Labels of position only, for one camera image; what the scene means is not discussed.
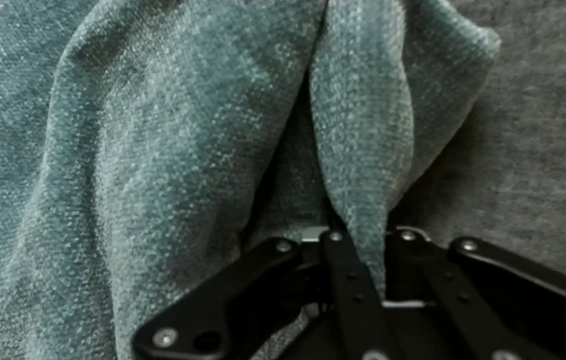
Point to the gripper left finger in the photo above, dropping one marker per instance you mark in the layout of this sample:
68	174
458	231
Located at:
243	300

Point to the grey-teal woven blanket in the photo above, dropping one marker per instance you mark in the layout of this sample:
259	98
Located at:
163	150

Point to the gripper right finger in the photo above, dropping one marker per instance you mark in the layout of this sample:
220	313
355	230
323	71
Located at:
487	280

